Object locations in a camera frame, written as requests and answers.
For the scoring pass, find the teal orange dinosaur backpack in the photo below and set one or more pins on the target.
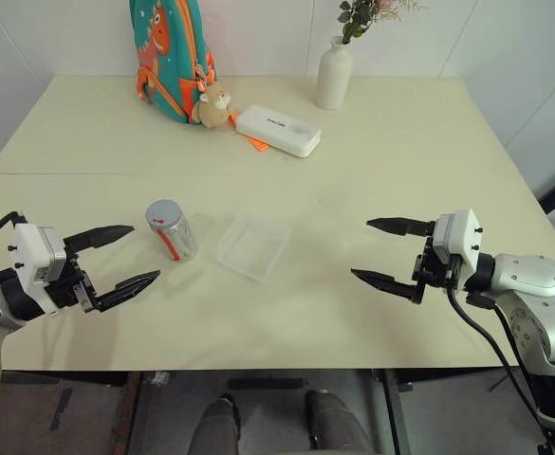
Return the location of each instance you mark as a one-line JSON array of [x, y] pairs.
[[170, 57]]

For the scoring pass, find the white rectangular case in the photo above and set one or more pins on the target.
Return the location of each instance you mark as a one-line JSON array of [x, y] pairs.
[[279, 131]]

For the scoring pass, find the black table frame leg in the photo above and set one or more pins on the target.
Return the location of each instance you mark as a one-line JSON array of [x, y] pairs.
[[395, 412]]

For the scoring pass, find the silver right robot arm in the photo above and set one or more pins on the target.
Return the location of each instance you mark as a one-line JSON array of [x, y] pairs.
[[535, 282]]

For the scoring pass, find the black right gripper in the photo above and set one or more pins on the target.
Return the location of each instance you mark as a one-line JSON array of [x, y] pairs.
[[436, 272]]

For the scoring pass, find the dark grey rounded shape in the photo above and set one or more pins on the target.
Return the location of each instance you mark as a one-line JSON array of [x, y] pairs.
[[336, 424], [217, 426]]

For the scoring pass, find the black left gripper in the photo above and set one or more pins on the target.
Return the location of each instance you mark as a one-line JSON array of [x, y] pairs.
[[70, 289]]

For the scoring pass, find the clear plastic lid tray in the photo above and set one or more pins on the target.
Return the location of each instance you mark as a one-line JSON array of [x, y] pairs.
[[253, 249]]

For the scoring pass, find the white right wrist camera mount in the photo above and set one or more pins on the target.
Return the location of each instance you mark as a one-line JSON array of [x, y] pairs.
[[462, 234]]

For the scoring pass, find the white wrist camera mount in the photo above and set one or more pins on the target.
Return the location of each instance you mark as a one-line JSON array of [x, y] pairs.
[[32, 251], [462, 234]]

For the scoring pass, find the white ceramic vase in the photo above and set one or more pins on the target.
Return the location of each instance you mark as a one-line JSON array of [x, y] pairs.
[[332, 78]]

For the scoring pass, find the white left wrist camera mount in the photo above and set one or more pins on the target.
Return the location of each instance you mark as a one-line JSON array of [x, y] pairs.
[[32, 251]]

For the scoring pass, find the clear jar with red contents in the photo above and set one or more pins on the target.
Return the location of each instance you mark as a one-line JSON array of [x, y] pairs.
[[177, 242]]

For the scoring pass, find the pink flowers with green leaves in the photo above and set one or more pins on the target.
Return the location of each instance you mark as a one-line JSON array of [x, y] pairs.
[[360, 19]]

